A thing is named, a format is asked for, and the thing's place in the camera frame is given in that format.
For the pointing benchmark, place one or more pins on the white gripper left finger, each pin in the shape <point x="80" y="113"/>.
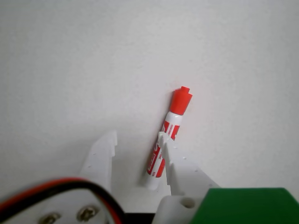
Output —
<point x="100" y="158"/>

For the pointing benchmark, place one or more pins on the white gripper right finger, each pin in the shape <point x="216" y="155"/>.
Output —
<point x="184" y="172"/>

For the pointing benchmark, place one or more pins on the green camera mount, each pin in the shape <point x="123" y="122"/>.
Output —
<point x="245" y="207"/>

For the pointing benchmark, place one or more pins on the red Expo marker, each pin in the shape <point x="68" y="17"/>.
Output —
<point x="180" y="102"/>

